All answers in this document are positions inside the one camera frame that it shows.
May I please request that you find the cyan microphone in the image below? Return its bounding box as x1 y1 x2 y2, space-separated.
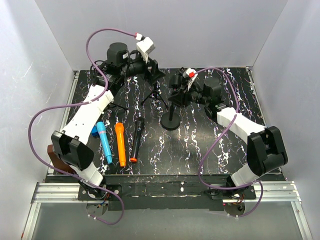
96 121 113 165

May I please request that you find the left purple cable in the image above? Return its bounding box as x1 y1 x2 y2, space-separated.
27 27 141 181

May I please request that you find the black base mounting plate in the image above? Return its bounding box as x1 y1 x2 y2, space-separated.
77 173 257 212

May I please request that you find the orange microphone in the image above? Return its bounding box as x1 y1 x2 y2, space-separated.
115 122 126 168

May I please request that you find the round base stand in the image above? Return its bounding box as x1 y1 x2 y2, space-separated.
175 67 187 78
160 74 184 131

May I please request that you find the brown box with clear lid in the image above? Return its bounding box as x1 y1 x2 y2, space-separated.
47 144 76 174

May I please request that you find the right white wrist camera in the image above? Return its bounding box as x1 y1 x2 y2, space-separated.
182 68 198 92

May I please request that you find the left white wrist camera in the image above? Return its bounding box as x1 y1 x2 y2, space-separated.
135 32 156 63

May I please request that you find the black microphone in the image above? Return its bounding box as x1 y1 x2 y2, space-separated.
130 117 145 163

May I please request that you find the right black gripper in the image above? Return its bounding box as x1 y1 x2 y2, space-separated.
168 80 210 107

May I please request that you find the tall black tripod stand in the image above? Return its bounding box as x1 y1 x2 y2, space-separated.
140 82 169 110

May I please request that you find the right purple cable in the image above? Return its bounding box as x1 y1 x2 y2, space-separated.
197 65 241 188

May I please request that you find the purple cable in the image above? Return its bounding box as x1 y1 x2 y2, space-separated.
197 65 241 188
27 27 141 181

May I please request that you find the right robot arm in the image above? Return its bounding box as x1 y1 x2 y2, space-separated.
168 75 288 199

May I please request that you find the aluminium rail frame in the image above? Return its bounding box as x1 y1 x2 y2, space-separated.
21 181 312 240

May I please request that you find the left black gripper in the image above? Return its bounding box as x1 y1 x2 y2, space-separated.
120 51 166 84

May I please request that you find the blue white toy block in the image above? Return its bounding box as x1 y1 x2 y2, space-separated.
91 125 100 138

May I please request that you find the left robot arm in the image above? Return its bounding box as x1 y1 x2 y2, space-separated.
51 37 165 200

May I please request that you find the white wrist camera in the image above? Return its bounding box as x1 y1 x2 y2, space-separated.
135 32 156 63
182 68 198 92

